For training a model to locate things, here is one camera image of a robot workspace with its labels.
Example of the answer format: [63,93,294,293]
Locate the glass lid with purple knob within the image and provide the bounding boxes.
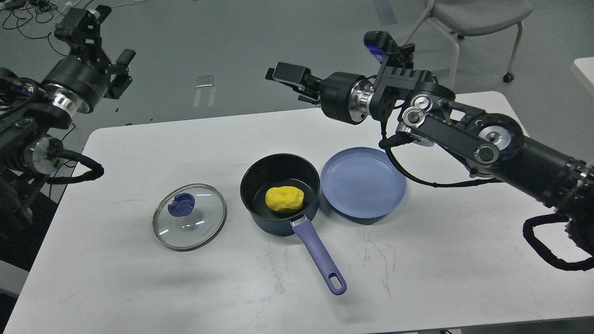
[151,184,227,252]

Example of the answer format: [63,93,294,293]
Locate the dark pot with purple handle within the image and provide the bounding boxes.
[240,154,347,295]

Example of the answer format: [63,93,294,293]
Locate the blue round plate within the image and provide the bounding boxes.
[320,147,407,219]

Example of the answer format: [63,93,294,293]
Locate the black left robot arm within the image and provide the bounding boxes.
[0,6,136,239]

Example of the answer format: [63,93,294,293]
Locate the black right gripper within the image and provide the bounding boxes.
[265,63,374,125]

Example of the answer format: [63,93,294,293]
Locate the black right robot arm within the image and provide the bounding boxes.
[265,31,594,271]

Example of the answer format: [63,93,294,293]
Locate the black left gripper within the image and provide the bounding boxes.
[42,6,136,115]

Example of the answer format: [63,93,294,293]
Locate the black floor cable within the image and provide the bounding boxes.
[0,0,96,51]

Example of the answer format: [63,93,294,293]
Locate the yellow potato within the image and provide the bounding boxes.
[265,186,305,214]

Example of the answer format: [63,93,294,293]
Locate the white floor cable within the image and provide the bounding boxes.
[51,0,154,24]

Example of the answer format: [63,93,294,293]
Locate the grey office chair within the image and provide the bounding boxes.
[402,0,533,89]

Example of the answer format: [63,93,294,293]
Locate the white table at right edge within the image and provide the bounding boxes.
[570,57,594,96]

